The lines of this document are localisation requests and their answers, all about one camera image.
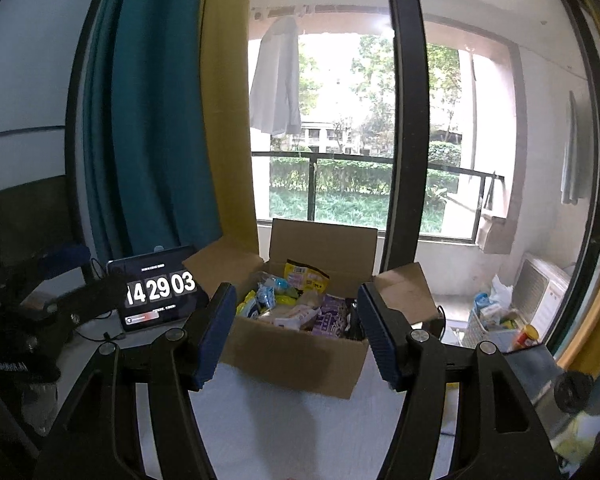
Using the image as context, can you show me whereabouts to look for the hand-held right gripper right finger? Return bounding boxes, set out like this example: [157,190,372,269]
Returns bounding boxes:
[356,281,563,480]

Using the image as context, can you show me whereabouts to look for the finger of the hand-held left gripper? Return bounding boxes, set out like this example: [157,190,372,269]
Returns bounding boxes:
[54,277,129,323]
[36,244,93,282]

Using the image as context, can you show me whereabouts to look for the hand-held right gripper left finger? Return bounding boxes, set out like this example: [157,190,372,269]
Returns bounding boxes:
[32,281,238,480]

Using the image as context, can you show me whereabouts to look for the brown cardboard box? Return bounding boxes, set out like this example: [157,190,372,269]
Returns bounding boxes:
[181,217,443,401]

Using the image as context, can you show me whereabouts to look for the tablet with clock display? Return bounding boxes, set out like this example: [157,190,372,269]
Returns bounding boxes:
[105,245,203,333]

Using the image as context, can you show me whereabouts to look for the dark panel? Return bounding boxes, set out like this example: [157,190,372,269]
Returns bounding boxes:
[0,175,86,311]

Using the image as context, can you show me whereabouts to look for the pile of snack packets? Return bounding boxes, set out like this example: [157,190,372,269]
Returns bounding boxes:
[236,259,366,343]

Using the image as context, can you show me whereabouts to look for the white plastic basket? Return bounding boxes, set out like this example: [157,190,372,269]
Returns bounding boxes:
[460,307,526,353]

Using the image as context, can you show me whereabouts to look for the white green carton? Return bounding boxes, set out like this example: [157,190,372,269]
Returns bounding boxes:
[480,304,506,328]

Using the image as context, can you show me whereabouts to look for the white plastic bag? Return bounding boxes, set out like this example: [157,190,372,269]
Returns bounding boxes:
[489,274,515,311]

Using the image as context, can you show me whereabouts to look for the red yellow can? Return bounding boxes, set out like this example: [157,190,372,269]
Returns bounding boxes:
[511,324,540,352]

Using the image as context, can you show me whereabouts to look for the cardboard piece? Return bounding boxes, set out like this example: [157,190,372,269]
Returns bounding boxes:
[477,212,508,256]

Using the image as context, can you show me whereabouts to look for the grey cloth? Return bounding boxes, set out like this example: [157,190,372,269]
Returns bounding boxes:
[500,347,581,416]

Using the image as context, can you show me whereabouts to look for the black balcony railing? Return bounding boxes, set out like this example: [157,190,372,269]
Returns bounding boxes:
[251,150,506,246]

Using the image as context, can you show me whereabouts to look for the white air conditioner unit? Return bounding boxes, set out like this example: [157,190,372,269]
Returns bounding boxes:
[512,252,573,333]

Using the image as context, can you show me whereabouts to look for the teal curtain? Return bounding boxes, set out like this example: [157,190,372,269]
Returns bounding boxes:
[82,0,223,266]

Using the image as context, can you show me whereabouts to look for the black round knob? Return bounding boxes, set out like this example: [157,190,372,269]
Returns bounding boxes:
[552,372,595,412]

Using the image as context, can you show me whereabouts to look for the pale yellow bag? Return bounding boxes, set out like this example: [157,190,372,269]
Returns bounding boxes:
[550,410,600,468]

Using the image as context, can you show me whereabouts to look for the hanging white shirt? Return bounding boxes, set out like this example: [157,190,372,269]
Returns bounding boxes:
[249,15,302,137]

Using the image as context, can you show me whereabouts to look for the black cable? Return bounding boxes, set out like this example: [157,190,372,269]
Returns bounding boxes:
[75,327,128,343]

